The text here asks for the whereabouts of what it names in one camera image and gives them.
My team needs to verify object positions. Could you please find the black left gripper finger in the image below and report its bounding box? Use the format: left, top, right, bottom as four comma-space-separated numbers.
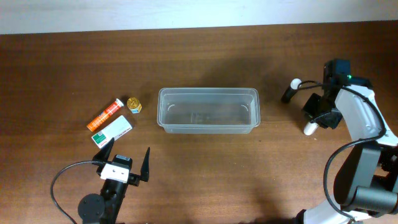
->
93, 138, 114, 162
140, 147, 150, 182

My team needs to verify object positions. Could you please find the white calamine lotion bottle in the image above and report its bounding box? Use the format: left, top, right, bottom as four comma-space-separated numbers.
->
303, 122, 319, 136

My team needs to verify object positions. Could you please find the black tube white cap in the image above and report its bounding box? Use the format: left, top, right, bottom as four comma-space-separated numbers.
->
280, 78, 302, 103

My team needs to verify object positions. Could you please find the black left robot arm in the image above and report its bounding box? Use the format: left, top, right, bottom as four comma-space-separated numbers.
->
78, 139, 150, 223

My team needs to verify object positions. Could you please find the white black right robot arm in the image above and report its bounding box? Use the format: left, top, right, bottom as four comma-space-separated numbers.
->
284, 59, 397, 223

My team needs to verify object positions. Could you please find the clear plastic container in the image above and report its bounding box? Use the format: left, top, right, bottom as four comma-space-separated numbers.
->
157, 88, 261, 134

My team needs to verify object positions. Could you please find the white green medicine box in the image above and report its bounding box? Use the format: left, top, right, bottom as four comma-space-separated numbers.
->
91, 115, 132, 149

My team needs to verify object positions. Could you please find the orange effervescent tablet tube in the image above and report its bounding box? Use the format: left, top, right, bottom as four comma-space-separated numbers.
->
86, 98, 124, 132

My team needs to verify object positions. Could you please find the small gold-lid balm jar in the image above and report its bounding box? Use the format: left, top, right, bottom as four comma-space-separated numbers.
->
126, 97, 142, 114

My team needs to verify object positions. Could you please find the black left camera cable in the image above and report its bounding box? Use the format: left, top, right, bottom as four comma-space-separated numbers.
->
50, 160, 104, 224

